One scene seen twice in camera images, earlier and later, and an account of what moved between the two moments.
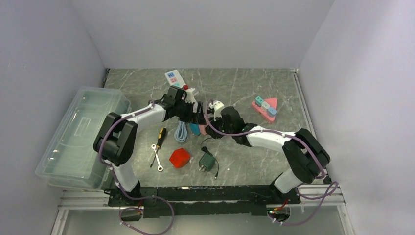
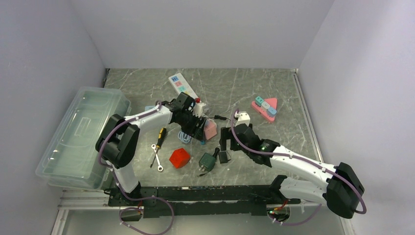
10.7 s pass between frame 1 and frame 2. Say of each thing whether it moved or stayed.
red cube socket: stayed
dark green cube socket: stayed
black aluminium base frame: stayed
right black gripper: moved
